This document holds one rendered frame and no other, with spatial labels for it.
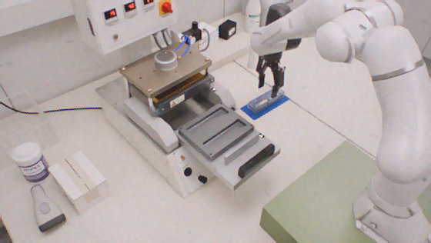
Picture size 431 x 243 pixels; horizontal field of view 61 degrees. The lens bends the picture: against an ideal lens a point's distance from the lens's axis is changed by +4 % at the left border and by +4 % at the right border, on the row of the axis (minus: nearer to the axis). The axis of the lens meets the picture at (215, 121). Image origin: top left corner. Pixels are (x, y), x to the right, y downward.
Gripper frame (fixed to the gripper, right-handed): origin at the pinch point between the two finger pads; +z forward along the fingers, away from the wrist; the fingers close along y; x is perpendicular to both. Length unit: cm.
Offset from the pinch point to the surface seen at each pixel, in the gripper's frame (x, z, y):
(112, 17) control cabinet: -55, -43, -21
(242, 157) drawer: -42, -13, 30
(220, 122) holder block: -39.3, -15.1, 15.4
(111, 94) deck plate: -60, -9, -27
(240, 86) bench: -1.3, 9.7, -16.2
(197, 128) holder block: -46.2, -13.6, 11.5
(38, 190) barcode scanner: -97, 3, -11
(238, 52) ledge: 12.6, 6.3, -34.6
